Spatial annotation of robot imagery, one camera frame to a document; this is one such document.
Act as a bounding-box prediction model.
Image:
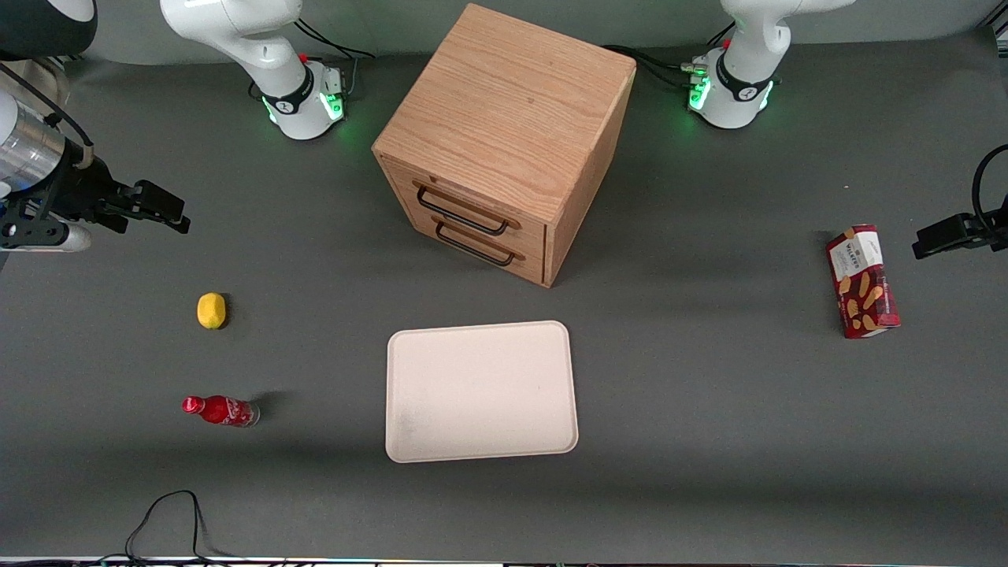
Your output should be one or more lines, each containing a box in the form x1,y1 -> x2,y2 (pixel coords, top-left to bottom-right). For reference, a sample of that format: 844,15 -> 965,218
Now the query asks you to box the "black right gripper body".
0,157 -> 141,251

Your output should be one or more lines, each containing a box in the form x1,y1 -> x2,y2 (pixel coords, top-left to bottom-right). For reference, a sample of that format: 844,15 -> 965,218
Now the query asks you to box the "red coke bottle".
182,395 -> 261,428

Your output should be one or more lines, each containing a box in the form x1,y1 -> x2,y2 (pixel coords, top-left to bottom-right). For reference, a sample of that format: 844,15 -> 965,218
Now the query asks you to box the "beige rectangular tray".
385,321 -> 580,464

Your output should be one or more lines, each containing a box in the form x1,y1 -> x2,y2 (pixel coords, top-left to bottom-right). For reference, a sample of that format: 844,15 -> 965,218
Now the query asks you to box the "yellow lemon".
197,292 -> 228,330

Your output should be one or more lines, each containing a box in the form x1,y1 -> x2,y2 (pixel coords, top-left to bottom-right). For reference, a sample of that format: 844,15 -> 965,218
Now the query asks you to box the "red shortbread cookie box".
825,224 -> 901,339

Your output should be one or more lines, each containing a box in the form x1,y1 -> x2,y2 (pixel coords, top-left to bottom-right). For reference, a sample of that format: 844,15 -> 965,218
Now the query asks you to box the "wooden drawer front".
391,206 -> 547,286
381,156 -> 548,254

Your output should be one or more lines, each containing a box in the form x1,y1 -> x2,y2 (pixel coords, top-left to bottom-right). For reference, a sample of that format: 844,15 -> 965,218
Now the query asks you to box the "wooden two-drawer cabinet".
372,3 -> 637,289

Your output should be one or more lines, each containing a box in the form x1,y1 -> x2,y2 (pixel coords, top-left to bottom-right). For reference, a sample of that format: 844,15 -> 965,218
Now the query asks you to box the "black cable loop on left gripper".
972,144 -> 1008,231

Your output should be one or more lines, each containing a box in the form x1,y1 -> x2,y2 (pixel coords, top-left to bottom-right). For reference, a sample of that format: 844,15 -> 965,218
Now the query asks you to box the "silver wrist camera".
0,223 -> 92,254

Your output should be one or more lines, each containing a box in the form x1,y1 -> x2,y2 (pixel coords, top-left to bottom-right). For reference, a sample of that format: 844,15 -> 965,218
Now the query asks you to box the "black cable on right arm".
0,63 -> 97,170

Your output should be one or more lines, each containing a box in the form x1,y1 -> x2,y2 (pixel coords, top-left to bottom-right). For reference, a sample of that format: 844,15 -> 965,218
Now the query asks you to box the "black cable at right arm base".
293,19 -> 376,102

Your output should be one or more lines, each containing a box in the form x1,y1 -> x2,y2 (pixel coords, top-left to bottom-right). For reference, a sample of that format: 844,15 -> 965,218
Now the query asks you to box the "black cable at arm base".
293,19 -> 376,102
602,22 -> 737,89

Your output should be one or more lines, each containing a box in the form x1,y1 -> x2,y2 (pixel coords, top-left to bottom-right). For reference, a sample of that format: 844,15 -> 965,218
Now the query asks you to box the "black metal drawer handle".
435,220 -> 517,268
415,184 -> 511,236

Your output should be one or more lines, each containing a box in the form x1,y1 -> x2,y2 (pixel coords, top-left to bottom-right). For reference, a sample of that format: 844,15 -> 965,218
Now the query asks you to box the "black cable on table edge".
94,490 -> 237,566

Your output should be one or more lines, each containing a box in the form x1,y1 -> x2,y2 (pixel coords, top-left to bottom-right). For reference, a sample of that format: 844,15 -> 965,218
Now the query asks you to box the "black cable at left arm base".
602,22 -> 737,89

